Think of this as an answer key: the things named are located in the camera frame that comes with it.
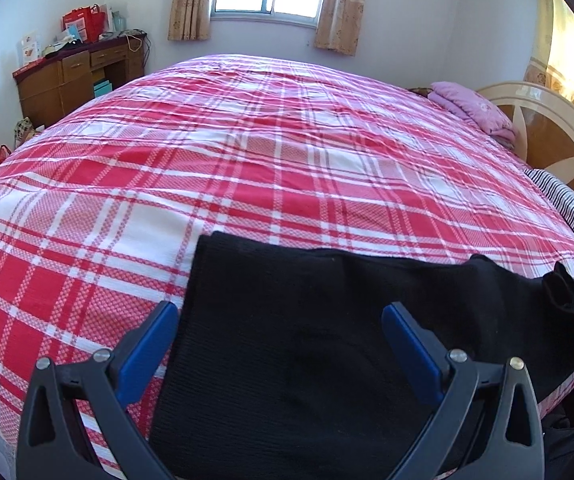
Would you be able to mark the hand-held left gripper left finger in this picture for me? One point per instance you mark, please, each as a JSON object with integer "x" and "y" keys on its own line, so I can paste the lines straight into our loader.
{"x": 149, "y": 345}

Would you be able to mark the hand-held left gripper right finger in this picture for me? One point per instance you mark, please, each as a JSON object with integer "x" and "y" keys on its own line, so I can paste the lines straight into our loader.
{"x": 412, "y": 350}

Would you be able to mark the black pants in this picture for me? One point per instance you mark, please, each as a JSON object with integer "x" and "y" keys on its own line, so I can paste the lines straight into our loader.
{"x": 292, "y": 360}

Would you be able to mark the striped pillow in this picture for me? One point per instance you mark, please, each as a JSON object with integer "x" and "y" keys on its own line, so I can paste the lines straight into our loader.
{"x": 572, "y": 200}

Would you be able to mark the red plaid bed sheet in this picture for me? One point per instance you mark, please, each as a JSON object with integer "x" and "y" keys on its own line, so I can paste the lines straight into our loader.
{"x": 217, "y": 160}

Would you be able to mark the wooden bed headboard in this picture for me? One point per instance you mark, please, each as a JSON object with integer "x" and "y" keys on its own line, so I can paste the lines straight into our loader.
{"x": 547, "y": 125}

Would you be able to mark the small red floor bag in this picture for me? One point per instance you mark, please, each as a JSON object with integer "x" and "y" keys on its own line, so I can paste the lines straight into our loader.
{"x": 3, "y": 156}

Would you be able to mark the patterned floor bag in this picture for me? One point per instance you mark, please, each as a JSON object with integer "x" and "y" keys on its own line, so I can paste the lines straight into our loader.
{"x": 24, "y": 132}

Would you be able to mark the pink pillow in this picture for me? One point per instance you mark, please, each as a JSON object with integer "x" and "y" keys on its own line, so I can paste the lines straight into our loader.
{"x": 467, "y": 107}

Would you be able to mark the teal box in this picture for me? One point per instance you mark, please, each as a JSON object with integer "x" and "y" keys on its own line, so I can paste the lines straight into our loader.
{"x": 102, "y": 89}

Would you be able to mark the brown wooden desk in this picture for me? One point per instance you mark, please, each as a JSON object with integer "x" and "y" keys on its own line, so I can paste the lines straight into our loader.
{"x": 47, "y": 90}

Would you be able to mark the yellow curtain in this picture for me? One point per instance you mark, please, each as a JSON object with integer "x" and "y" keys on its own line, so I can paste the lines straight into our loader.
{"x": 557, "y": 50}

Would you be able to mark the flat red box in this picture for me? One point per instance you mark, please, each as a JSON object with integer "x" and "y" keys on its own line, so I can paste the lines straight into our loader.
{"x": 27, "y": 67}

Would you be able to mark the white picture card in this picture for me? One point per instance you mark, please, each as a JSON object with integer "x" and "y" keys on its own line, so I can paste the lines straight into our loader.
{"x": 29, "y": 47}

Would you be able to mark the white paper bag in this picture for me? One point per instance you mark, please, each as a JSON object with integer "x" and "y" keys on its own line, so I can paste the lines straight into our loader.
{"x": 114, "y": 20}

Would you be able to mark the red gift bag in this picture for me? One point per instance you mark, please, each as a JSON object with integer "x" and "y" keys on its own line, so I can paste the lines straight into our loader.
{"x": 84, "y": 22}

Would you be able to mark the beige patterned curtain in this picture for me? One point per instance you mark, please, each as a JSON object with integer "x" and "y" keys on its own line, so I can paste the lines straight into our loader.
{"x": 189, "y": 0}
{"x": 342, "y": 10}

